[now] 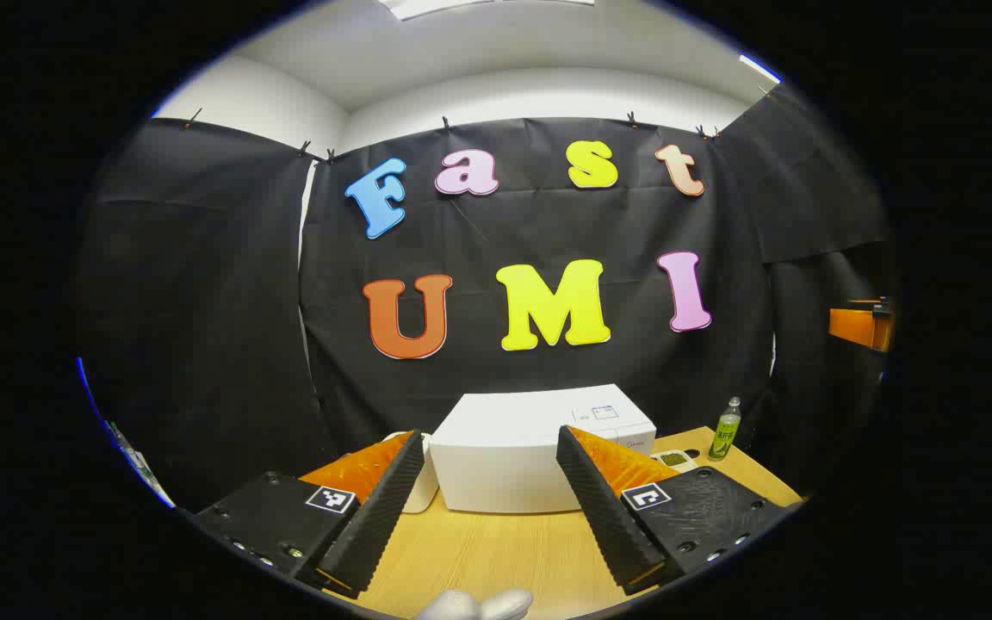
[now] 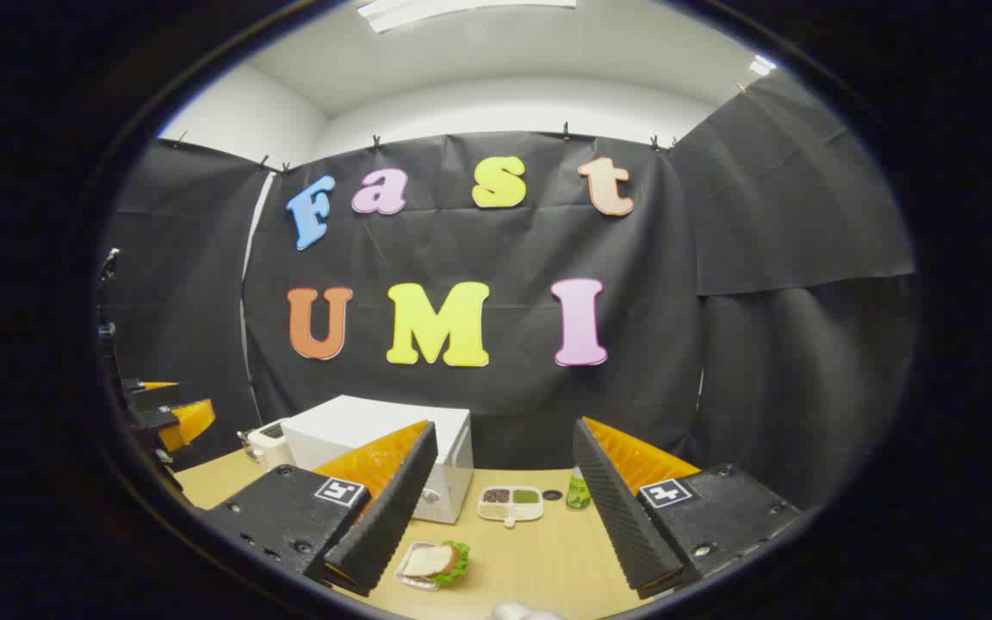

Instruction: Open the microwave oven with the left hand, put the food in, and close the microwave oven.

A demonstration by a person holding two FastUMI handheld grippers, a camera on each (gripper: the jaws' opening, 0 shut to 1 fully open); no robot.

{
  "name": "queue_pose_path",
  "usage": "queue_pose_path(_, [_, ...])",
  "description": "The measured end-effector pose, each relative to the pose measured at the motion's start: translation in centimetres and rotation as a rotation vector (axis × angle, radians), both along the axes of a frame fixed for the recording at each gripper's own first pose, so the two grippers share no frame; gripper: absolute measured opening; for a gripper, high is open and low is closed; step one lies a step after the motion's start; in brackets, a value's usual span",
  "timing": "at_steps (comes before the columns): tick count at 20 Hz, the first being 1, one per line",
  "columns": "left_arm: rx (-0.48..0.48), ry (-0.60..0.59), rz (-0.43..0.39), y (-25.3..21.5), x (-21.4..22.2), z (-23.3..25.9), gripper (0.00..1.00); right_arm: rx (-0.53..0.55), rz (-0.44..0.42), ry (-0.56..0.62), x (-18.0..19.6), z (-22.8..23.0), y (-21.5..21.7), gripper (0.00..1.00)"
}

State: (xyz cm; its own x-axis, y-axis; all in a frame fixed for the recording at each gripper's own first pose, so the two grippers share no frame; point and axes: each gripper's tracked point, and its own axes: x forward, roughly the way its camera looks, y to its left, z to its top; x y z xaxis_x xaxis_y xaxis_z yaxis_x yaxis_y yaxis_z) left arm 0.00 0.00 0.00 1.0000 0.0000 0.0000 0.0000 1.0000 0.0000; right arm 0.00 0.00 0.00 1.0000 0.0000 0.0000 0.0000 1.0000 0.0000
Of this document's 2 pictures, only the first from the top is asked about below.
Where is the green label drink bottle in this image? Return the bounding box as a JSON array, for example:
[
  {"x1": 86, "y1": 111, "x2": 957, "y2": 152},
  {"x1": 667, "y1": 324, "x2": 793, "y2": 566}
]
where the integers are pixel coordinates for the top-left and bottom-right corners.
[{"x1": 708, "y1": 397, "x2": 743, "y2": 462}]

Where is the white microwave oven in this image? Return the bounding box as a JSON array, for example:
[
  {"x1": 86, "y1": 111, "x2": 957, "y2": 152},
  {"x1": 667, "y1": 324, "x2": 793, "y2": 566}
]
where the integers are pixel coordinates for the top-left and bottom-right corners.
[{"x1": 431, "y1": 384, "x2": 658, "y2": 515}]

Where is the ceiling light panel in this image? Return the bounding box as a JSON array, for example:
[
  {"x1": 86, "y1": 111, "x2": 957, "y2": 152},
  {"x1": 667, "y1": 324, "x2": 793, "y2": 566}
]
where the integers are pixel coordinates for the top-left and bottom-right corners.
[
  {"x1": 738, "y1": 53, "x2": 782, "y2": 85},
  {"x1": 378, "y1": 0, "x2": 597, "y2": 21}
]

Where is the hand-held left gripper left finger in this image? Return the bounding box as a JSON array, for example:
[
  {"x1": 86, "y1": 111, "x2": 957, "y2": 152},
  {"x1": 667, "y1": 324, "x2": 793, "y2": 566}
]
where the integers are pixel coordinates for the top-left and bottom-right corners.
[{"x1": 193, "y1": 429, "x2": 426, "y2": 601}]

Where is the black backdrop cloth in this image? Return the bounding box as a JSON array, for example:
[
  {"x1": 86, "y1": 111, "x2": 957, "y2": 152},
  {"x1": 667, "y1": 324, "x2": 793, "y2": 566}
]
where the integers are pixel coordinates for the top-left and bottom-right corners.
[{"x1": 74, "y1": 86, "x2": 897, "y2": 513}]

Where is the white rounded container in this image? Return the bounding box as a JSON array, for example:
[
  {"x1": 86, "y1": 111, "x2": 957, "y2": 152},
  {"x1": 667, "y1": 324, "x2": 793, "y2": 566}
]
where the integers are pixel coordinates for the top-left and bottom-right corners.
[{"x1": 382, "y1": 430, "x2": 442, "y2": 516}]

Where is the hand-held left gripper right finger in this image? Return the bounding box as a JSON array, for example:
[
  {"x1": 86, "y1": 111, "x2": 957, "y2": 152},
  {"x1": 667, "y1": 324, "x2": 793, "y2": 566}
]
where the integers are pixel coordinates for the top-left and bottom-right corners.
[{"x1": 555, "y1": 424, "x2": 797, "y2": 598}]

